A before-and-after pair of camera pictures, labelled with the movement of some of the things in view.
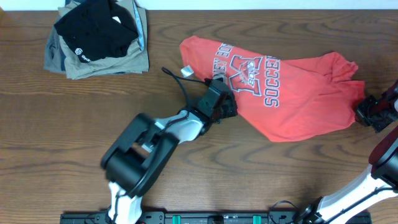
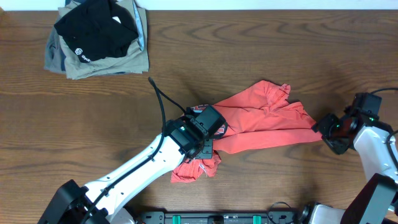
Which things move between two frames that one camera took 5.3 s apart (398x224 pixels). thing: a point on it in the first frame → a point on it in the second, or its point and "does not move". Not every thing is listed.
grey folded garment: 54,56 does not move
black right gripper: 366,109 → 325,128
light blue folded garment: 140,27 does not move
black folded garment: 98,29 does not move
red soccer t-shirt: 282,99 → 263,116
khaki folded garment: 134,60 does not move
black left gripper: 229,107 → 206,149
